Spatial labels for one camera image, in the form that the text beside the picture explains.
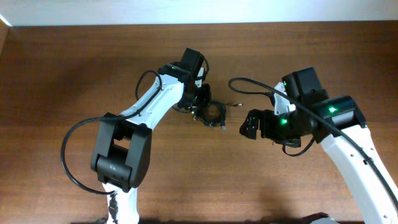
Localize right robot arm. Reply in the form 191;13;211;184
239;67;397;223

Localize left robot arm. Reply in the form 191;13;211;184
91;48;211;223

